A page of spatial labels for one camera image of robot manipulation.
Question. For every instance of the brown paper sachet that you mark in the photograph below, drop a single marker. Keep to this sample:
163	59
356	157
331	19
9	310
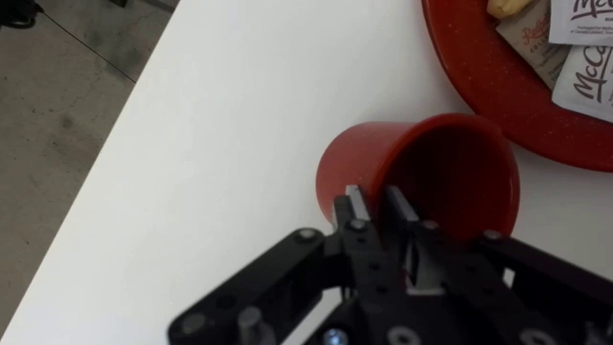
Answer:
528	34

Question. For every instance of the white mcdonalds sachet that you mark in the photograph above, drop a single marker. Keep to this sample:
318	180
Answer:
584	82
580	21

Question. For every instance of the ring shaped cookie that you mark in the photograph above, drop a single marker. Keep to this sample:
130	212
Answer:
505	7

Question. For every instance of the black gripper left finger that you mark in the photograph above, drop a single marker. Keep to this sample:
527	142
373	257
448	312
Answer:
356	234

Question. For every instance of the red cup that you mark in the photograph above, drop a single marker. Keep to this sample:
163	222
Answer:
452	168

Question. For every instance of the red plate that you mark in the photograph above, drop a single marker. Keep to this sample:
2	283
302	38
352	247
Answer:
496	82

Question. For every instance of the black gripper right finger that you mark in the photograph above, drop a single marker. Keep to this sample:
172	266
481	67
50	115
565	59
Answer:
419	243

